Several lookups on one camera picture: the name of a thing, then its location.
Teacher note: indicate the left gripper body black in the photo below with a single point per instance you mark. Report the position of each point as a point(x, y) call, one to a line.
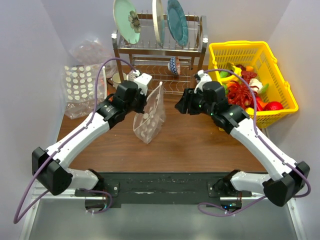
point(139, 103)

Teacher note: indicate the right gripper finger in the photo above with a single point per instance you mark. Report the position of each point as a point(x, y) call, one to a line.
point(183, 105)
point(188, 93)

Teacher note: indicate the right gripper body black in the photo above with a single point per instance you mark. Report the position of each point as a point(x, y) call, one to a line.
point(197, 104)

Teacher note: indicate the polka dot zip bag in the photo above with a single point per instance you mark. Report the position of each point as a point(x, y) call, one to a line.
point(147, 125)

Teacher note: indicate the red toy lobster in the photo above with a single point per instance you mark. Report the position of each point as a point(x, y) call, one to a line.
point(238, 93)

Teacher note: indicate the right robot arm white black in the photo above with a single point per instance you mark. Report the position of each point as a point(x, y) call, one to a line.
point(284, 178)

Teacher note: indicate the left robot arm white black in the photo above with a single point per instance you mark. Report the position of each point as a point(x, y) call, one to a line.
point(51, 166)

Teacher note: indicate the polka dot bag stack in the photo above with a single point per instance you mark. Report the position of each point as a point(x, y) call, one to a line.
point(81, 85)

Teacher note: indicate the crumpled clear plastic bag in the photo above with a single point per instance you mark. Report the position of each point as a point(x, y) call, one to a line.
point(89, 54)

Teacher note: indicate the patterned grey bowl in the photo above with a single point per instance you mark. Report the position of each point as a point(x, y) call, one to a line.
point(132, 75)

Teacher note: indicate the cream enamel mug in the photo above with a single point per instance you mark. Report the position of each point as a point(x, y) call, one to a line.
point(114, 81)

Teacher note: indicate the blue patterned bowl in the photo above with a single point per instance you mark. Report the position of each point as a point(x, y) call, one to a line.
point(174, 66)

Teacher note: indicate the metal dish rack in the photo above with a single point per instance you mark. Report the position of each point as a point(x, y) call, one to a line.
point(148, 57)

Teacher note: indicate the green toy cucumber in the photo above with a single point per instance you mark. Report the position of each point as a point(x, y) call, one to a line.
point(224, 74)

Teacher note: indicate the yellow toy banana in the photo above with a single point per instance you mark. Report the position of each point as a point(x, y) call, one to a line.
point(231, 67)

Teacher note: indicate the white toy cauliflower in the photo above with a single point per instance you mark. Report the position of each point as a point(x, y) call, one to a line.
point(255, 85)

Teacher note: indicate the green toy vegetable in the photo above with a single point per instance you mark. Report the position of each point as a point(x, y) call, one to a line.
point(264, 89)

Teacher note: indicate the dark teal plate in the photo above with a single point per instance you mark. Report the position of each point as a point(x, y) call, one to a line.
point(177, 23)

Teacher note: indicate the red toy apple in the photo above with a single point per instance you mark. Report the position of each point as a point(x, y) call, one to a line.
point(273, 106)

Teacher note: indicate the yellow plastic basket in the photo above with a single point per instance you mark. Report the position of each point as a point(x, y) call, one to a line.
point(243, 66)

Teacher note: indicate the mint green flower plate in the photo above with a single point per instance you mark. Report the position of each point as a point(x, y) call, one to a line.
point(127, 20)

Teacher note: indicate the cream rimmed plate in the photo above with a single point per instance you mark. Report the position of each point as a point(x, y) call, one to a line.
point(158, 22)

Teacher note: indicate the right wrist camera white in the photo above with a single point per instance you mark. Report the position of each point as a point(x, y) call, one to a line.
point(201, 78)

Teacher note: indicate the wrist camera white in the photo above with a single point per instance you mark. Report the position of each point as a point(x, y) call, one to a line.
point(142, 80)
point(201, 78)

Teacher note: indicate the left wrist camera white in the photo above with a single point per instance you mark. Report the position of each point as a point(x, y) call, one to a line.
point(142, 80)

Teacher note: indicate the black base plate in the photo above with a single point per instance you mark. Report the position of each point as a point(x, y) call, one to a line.
point(170, 188)

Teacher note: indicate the aluminium rail frame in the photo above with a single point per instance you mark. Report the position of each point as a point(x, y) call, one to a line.
point(46, 215)

